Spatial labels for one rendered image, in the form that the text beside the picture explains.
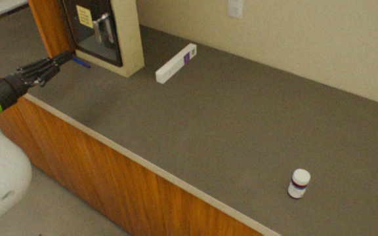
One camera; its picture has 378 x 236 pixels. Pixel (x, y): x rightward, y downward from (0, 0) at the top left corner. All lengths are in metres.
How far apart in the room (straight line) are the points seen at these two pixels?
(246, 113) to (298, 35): 0.39
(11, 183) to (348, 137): 0.99
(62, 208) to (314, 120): 1.58
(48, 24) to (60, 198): 1.15
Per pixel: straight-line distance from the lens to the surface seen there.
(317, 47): 1.35
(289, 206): 0.94
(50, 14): 1.51
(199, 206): 1.08
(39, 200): 2.27
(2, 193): 0.58
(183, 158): 1.01
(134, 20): 1.30
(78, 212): 2.12
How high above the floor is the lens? 1.72
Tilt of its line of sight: 44 degrees down
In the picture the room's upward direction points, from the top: 2 degrees counter-clockwise
